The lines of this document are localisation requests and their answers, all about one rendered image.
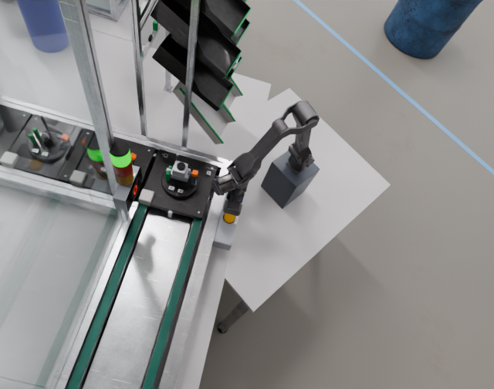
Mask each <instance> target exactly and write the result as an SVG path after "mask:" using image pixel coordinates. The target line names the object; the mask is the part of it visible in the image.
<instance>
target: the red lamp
mask: <svg viewBox="0 0 494 389"><path fill-rule="evenodd" d="M112 165H113V164H112ZM132 170H133V168H132V162H130V163H129V165H127V166H126V167H116V166H114V165H113V171H114V173H115V174H116V175H117V176H119V177H126V176H128V175H130V174H131V172H132Z"/></svg>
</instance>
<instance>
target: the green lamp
mask: <svg viewBox="0 0 494 389"><path fill-rule="evenodd" d="M110 158H111V161H112V164H113V165H114V166H116V167H126V166H127V165H129V163H130V162H131V156H130V151H129V152H128V154H126V155H125V156H123V157H114V156H113V155H112V154H111V153H110Z"/></svg>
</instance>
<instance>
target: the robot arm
mask: <svg viewBox="0 0 494 389"><path fill-rule="evenodd" d="M290 113H292V115H293V118H294V120H295V121H296V127H290V128H289V127H288V126H287V125H286V123H285V121H284V120H285V119H286V118H287V116H288V115H289V114H290ZM319 120H320V117H319V116H318V115H317V113H316V111H315V110H314V109H313V108H312V107H311V105H310V104H309V102H308V101H307V100H306V101H302V100H301V101H298V102H296V103H294V104H293V105H291V106H289V107H287V108H286V110H285V112H284V114H283V115H282V116H281V117H280V118H278V119H276V120H274V121H273V122H272V126H271V127H270V128H269V130H268V131H267V132H266V133H265V134H264V135H263V137H262V138H261V139H260V140H259V141H258V142H257V144H256V145H255V146H254V147H253V148H252V149H251V150H250V151H249V152H246V153H243V154H241V155H240V156H238V157H237V158H236V159H235V160H234V161H233V162H232V163H231V164H230V165H229V166H228V167H227V170H228V173H227V174H225V175H223V176H218V177H217V178H216V179H213V180H212V181H211V183H212V187H213V189H214V191H215V193H216V194H217V195H218V196H219V195H225V193H227V192H228V194H227V197H226V198H227V199H228V200H227V201H225V205H224V208H223V212H224V213H227V214H230V215H235V216H239V215H240V213H241V210H242V204H241V203H242V200H243V197H244V195H245V192H246V190H247V187H248V184H249V181H250V180H251V179H253V178H254V177H255V175H256V174H257V172H258V170H259V169H260V168H261V164H262V160H263V159H264V158H265V157H266V155H267V154H268V153H269V152H270V151H271V150H272V149H273V148H274V147H275V146H276V145H277V144H278V143H279V142H280V141H281V140H282V139H283V138H284V137H287V136H289V135H290V134H295V135H296V137H295V142H293V143H292V144H291V145H289V149H288V151H289V152H290V153H291V155H290V157H289V159H288V161H287V162H286V165H287V166H288V167H289V168H290V169H291V170H292V171H293V173H294V174H296V175H298V174H299V173H300V172H301V171H303V170H304V169H306V168H307V167H309V166H310V165H311V164H312V163H313V162H314V161H315V160H314V158H313V155H312V152H311V150H310V148H309V143H310V135H311V130H312V128H314V127H315V126H317V124H318V122H319ZM234 166H236V167H234Z"/></svg>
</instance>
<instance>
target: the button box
mask: <svg viewBox="0 0 494 389"><path fill-rule="evenodd" d="M227 194H228V193H226V196H225V200H224V204H223V207H222V212H221V215H220V218H219V221H218V227H217V229H216V233H215V238H214V241H213V244H212V246H214V247H216V248H220V249H225V250H228V251H229V250H230V248H231V247H232V243H233V239H234V236H235V230H236V227H237V223H238V219H239V216H235V220H234V221H233V222H230V223H228V222H226V221H225V220H224V216H225V214H226V213H224V212H223V208H224V205H225V201H227V200H228V199H227V198H226V197H227Z"/></svg>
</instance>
